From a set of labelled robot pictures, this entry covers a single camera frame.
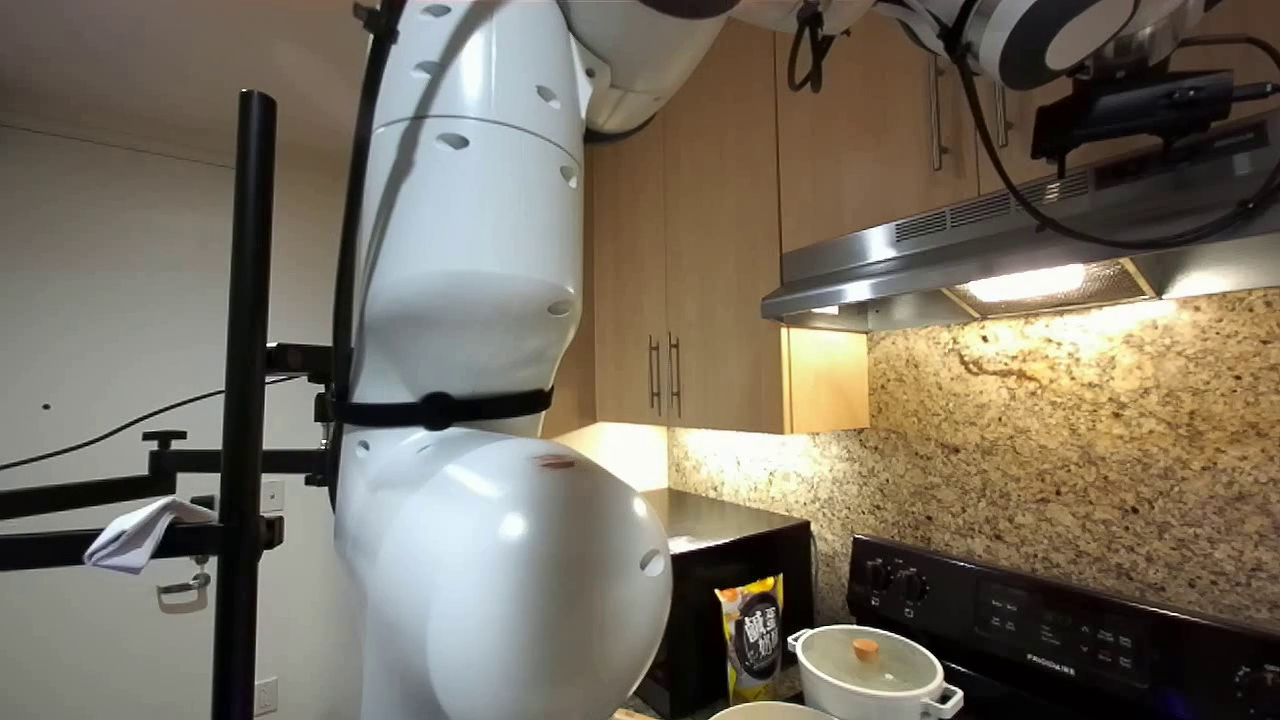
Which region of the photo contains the small grey hook fixture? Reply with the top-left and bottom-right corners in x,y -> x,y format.
151,562 -> 217,615

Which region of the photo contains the black metal stand frame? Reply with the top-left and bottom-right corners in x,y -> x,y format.
0,87 -> 351,720

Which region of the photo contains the yellow and black snack bag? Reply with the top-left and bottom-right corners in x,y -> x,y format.
712,570 -> 806,707

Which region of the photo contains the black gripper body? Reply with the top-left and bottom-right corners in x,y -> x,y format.
1064,72 -> 1238,137

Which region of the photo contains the thin black wall cable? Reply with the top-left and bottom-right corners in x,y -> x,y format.
0,376 -> 313,475

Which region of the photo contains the white pot with glass lid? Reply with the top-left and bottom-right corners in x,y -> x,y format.
788,618 -> 968,720

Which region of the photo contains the black strap around robot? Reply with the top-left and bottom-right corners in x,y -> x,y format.
316,388 -> 558,433

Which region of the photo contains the black cable along robot base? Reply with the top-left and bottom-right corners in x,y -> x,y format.
326,0 -> 407,513

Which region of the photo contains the tall wooden wall cabinet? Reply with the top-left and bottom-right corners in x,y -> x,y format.
586,14 -> 873,437

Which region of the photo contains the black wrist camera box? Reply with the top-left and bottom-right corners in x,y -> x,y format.
1034,90 -> 1114,174

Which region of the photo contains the white crumpled paper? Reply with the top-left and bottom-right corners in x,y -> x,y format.
82,497 -> 217,575

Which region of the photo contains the black microwave oven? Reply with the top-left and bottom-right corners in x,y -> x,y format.
637,487 -> 816,717

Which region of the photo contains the black stove control panel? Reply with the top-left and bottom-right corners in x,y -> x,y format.
843,536 -> 1280,720

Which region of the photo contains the glowing hood light panel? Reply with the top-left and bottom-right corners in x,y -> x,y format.
958,261 -> 1096,306

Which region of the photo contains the stainless steel range hood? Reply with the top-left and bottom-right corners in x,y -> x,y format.
756,131 -> 1280,336

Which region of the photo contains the short wooden wall cabinet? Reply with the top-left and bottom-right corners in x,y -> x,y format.
776,0 -> 1280,254

